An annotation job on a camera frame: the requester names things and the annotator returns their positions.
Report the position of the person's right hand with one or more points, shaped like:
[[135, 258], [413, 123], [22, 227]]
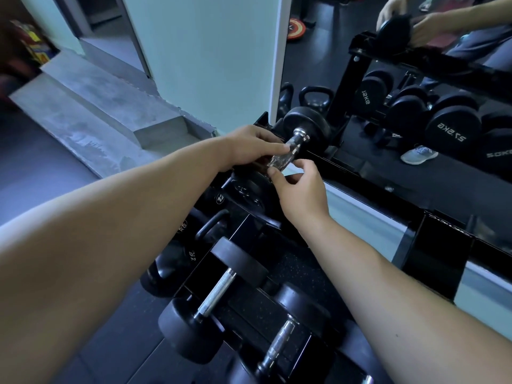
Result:
[[304, 199]]

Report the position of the person's left hand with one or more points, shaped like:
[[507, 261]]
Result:
[[248, 145]]

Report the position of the small black round dumbbell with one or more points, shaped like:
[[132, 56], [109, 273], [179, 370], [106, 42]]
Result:
[[308, 119]]

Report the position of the row of black dumbbells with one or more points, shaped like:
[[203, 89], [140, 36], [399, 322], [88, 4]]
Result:
[[240, 259]]

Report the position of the black metal dumbbell rack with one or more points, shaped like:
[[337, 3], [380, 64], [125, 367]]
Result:
[[440, 251]]

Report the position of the person's right forearm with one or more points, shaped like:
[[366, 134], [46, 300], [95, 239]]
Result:
[[380, 299]]

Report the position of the black rubber floor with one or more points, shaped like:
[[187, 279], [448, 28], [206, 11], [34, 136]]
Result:
[[36, 167]]

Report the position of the glossy black kettlebell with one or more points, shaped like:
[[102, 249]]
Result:
[[188, 239], [216, 207], [168, 279]]

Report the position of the grey concrete steps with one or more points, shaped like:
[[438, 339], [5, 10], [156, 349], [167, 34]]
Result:
[[100, 107]]

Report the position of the colourful printed box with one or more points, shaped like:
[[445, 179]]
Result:
[[34, 45]]

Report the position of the large wall mirror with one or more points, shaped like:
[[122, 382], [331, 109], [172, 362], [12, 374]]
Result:
[[328, 55]]

